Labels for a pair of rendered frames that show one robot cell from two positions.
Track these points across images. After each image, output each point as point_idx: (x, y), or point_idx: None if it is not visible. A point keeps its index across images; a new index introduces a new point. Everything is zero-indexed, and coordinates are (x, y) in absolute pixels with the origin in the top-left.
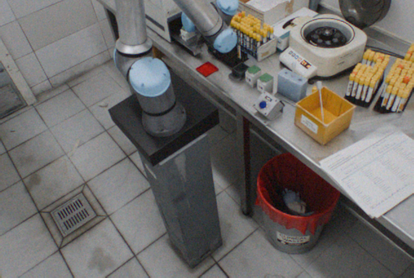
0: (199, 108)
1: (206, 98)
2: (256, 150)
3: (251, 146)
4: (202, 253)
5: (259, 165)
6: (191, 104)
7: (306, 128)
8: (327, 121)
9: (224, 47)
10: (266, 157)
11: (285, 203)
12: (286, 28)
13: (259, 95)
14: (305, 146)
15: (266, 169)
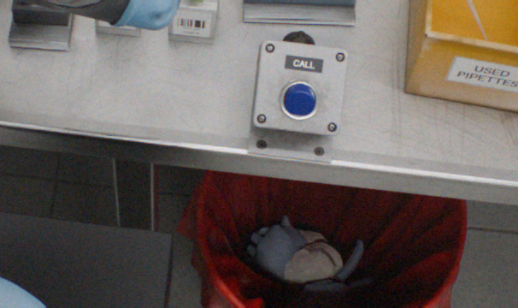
0: (105, 287)
1: (84, 223)
2: (14, 156)
3: None
4: None
5: (58, 197)
6: (54, 289)
7: (470, 91)
8: (485, 20)
9: (175, 2)
10: (57, 157)
11: (277, 276)
12: None
13: (191, 52)
14: (504, 151)
15: (209, 233)
